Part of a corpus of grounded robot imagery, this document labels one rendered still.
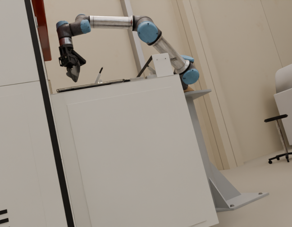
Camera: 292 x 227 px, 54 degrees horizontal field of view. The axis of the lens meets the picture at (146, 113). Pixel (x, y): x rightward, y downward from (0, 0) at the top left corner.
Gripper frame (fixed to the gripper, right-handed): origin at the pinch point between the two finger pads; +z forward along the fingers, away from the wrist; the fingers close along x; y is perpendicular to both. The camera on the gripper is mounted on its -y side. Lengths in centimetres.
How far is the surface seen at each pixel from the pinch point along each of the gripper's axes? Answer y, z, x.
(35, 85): 53, 17, 23
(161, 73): -7, 12, 49
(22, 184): 60, 51, 16
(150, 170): 11, 59, 39
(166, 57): -10, 4, 53
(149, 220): 15, 79, 35
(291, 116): -404, 45, 103
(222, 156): -301, 77, -2
